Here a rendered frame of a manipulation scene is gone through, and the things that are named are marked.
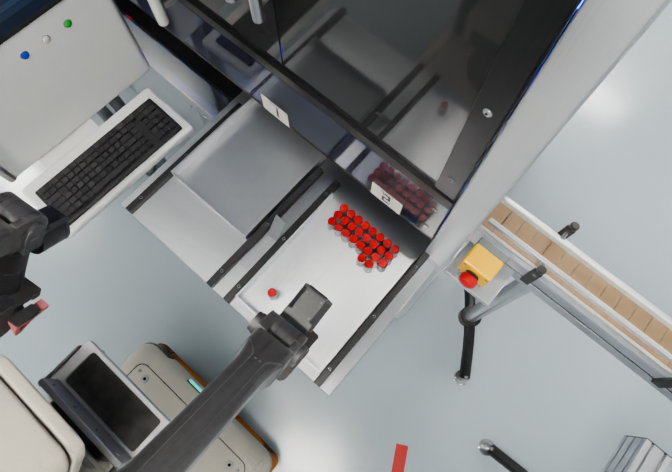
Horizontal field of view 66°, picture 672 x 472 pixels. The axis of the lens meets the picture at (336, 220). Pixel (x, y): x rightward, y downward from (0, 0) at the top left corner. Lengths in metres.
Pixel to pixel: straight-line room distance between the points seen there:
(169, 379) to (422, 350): 0.95
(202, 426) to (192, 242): 0.77
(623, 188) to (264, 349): 2.12
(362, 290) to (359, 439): 0.96
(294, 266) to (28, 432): 0.65
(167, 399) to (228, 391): 1.26
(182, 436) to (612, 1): 0.57
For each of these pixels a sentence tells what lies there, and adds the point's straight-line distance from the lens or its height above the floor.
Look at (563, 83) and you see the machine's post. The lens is 0.61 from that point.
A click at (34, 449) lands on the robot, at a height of 1.34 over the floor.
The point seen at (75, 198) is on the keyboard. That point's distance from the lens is 1.52.
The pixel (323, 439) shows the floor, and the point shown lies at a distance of 2.10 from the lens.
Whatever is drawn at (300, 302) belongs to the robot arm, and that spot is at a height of 1.30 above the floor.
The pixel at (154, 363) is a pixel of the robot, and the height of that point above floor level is 0.28.
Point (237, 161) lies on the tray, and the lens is 1.36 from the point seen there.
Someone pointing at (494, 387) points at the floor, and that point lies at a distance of 2.18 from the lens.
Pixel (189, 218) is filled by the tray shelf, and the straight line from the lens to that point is 1.33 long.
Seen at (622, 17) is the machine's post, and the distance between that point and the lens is 0.54.
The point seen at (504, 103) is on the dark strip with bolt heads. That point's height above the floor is 1.54.
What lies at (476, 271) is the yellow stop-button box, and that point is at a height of 1.03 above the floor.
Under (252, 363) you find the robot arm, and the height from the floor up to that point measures 1.42.
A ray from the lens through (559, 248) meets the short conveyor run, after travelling 1.32.
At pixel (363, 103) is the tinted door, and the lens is 0.94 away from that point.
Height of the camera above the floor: 2.09
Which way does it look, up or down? 71 degrees down
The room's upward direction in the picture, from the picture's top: 1 degrees clockwise
